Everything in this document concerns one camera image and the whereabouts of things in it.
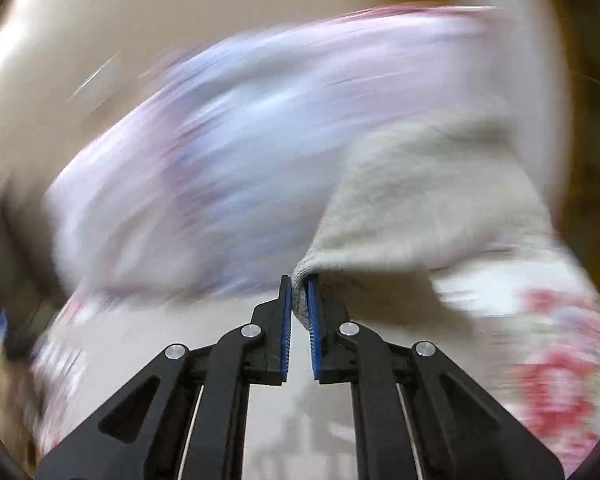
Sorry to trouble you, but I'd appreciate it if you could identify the beige knitted sweater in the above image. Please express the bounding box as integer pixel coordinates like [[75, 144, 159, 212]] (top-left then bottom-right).
[[292, 105, 554, 324]]

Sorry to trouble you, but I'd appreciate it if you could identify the floral white bed sheet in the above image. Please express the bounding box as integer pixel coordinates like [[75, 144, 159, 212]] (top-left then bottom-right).
[[32, 242, 600, 479]]

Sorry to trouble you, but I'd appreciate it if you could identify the pink lilac upper pillow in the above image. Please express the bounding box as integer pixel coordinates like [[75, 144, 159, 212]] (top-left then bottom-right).
[[44, 6, 496, 294]]

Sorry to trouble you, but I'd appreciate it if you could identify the white wall switch plate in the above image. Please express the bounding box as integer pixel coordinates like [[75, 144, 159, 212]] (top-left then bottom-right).
[[68, 53, 122, 108]]

